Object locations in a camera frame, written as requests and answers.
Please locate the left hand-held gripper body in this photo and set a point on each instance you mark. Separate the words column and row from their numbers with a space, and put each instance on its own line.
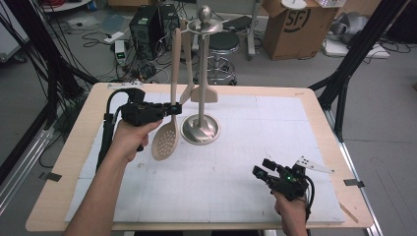
column 141, row 113

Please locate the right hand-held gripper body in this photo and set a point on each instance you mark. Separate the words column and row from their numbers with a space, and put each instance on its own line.
column 288, row 185

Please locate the beige perforated skimmer spoon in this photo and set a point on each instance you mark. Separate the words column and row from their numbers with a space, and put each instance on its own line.
column 165, row 141

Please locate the steel utensil rack stand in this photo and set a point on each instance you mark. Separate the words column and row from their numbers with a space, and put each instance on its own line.
column 200, row 129

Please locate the beige slotted spatula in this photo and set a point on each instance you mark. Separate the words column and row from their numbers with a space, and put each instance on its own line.
column 211, row 95

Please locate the beige solid turner spatula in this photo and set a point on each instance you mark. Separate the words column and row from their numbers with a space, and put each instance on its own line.
column 188, row 59

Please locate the person's right hand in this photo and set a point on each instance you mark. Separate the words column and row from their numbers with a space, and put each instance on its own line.
column 290, row 209

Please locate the person's left hand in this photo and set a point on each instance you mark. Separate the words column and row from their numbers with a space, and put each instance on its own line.
column 131, row 141

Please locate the white foam board mat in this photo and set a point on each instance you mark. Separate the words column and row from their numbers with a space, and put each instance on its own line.
column 229, row 180

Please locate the small white power supply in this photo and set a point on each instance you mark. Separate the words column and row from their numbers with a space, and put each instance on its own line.
column 120, row 52

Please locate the black tape strip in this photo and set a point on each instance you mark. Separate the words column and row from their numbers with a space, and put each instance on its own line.
column 354, row 183
column 50, row 176

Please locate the large black computer tower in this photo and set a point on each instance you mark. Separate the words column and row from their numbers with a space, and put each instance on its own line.
column 144, row 29

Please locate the white power strip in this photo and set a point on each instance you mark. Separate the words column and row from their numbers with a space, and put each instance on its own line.
column 114, row 37

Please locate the slim black computer tower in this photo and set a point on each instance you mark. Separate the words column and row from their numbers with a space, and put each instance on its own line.
column 170, row 23

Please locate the black round stool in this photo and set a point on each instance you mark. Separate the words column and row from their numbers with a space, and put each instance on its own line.
column 226, row 42

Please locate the brown cardboard box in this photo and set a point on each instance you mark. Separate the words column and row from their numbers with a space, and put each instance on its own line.
column 295, row 39

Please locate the white round plate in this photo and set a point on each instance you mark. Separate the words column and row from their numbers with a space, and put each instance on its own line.
column 294, row 4

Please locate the grey bag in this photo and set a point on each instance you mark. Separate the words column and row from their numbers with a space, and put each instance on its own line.
column 350, row 28

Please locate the aluminium rail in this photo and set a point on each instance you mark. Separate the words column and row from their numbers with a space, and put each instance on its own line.
column 23, row 170
column 357, row 183

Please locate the black metal frame stand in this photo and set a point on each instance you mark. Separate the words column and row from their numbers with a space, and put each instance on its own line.
column 357, row 49
column 52, row 65

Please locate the white metal stand post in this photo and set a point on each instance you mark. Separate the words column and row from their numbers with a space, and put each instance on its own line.
column 253, row 29

